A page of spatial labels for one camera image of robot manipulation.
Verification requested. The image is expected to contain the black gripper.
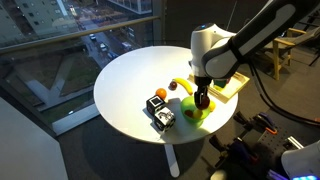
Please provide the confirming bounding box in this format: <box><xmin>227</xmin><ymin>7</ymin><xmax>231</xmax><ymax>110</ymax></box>
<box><xmin>194</xmin><ymin>76</ymin><xmax>213</xmax><ymax>107</ymax></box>

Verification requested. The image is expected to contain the black perforated mounting board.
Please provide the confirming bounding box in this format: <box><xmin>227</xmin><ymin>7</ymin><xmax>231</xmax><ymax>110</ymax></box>
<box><xmin>256</xmin><ymin>131</ymin><xmax>301</xmax><ymax>158</ymax></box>

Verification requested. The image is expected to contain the yellow banana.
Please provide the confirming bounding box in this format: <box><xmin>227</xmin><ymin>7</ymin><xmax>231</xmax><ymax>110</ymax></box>
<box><xmin>173</xmin><ymin>77</ymin><xmax>194</xmax><ymax>96</ymax></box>

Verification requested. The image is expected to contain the metal balcony handrail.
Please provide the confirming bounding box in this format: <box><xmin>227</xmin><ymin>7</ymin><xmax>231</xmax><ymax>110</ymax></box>
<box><xmin>0</xmin><ymin>15</ymin><xmax>161</xmax><ymax>56</ymax></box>

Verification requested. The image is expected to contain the blue and black clamp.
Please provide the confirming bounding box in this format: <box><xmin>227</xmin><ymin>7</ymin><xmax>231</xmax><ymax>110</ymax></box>
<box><xmin>209</xmin><ymin>134</ymin><xmax>264</xmax><ymax>168</ymax></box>

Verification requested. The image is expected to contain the dark window frame post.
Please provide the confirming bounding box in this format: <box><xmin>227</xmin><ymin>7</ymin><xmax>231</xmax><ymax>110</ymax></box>
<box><xmin>151</xmin><ymin>0</ymin><xmax>168</xmax><ymax>48</ymax></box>

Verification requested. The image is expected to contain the black-and-white zebra print cube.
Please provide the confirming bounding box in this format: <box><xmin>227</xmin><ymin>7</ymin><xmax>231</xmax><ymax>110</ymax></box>
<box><xmin>153</xmin><ymin>106</ymin><xmax>177</xmax><ymax>132</ymax></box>

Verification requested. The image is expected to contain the yellow-orange round fruit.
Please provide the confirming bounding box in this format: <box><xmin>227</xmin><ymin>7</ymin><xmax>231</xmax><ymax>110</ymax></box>
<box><xmin>207</xmin><ymin>99</ymin><xmax>217</xmax><ymax>113</ymax></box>

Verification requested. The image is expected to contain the light wooden tray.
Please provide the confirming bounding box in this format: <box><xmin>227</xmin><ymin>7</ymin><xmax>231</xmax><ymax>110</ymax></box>
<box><xmin>187</xmin><ymin>70</ymin><xmax>251</xmax><ymax>104</ymax></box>

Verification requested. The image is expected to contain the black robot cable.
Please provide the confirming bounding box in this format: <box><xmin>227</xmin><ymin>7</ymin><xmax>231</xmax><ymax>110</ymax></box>
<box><xmin>248</xmin><ymin>63</ymin><xmax>320</xmax><ymax>127</ymax></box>

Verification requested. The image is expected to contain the wooden chair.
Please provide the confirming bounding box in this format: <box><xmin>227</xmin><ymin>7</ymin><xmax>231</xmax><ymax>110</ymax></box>
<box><xmin>263</xmin><ymin>27</ymin><xmax>320</xmax><ymax>81</ymax></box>

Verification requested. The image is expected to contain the red apple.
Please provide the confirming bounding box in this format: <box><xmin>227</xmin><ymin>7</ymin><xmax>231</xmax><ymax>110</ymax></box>
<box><xmin>198</xmin><ymin>95</ymin><xmax>211</xmax><ymax>111</ymax></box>

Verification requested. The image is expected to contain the blue clamp with orange trigger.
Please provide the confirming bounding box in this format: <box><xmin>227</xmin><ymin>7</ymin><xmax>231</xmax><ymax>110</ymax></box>
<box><xmin>233</xmin><ymin>111</ymin><xmax>278</xmax><ymax>136</ymax></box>

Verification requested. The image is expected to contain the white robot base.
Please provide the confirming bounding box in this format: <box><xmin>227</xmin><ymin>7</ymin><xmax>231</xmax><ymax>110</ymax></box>
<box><xmin>280</xmin><ymin>139</ymin><xmax>320</xmax><ymax>180</ymax></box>

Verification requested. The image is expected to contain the yellow lemon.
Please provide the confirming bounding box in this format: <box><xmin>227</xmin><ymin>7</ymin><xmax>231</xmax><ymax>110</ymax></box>
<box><xmin>192</xmin><ymin>109</ymin><xmax>204</xmax><ymax>120</ymax></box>

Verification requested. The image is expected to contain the green translucent bowl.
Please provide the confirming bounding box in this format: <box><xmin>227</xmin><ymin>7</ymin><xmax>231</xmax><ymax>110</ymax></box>
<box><xmin>180</xmin><ymin>95</ymin><xmax>212</xmax><ymax>125</ymax></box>

